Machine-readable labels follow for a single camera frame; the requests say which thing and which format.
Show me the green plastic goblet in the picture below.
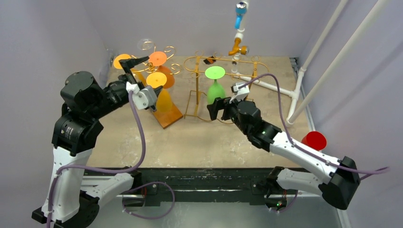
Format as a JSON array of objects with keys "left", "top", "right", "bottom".
[{"left": 205, "top": 66, "right": 226, "bottom": 105}]

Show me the yellow goblet front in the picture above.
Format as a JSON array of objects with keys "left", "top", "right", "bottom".
[{"left": 146, "top": 72, "right": 173, "bottom": 112}]

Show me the yellow goblet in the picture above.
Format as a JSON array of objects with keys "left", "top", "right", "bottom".
[
  {"left": 146, "top": 72, "right": 173, "bottom": 112},
  {"left": 113, "top": 54, "right": 149, "bottom": 88}
]

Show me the tall clear flute glass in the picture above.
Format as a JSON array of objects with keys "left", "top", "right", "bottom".
[{"left": 137, "top": 38, "right": 155, "bottom": 51}]

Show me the gold rectangular wire rack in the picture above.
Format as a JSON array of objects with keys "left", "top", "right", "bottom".
[{"left": 183, "top": 51, "right": 269, "bottom": 122}]

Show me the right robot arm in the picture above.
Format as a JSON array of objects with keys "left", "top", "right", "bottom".
[{"left": 207, "top": 97, "right": 361, "bottom": 210}]

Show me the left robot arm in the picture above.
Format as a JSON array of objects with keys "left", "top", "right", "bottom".
[{"left": 32, "top": 56, "right": 162, "bottom": 228}]

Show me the small orange black object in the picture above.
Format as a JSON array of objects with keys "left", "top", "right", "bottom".
[{"left": 203, "top": 56, "right": 216, "bottom": 65}]

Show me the orange pipe fitting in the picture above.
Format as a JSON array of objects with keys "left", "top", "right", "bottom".
[{"left": 228, "top": 29, "right": 249, "bottom": 56}]

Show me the red plastic goblet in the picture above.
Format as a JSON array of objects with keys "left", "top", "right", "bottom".
[{"left": 301, "top": 131, "right": 327, "bottom": 151}]

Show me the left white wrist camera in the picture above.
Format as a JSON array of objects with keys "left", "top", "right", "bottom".
[{"left": 126, "top": 82, "right": 157, "bottom": 112}]

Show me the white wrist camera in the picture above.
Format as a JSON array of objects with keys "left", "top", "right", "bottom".
[
  {"left": 230, "top": 82, "right": 249, "bottom": 104},
  {"left": 126, "top": 82, "right": 157, "bottom": 112}
]

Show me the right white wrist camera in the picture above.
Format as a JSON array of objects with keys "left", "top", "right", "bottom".
[{"left": 230, "top": 82, "right": 249, "bottom": 104}]

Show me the white pvc pipe frame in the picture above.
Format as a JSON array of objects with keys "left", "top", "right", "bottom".
[{"left": 231, "top": 0, "right": 393, "bottom": 126}]

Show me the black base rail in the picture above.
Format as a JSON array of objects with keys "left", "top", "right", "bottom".
[{"left": 65, "top": 167, "right": 343, "bottom": 207}]

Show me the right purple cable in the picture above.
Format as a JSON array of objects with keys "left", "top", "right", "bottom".
[{"left": 240, "top": 73, "right": 390, "bottom": 214}]

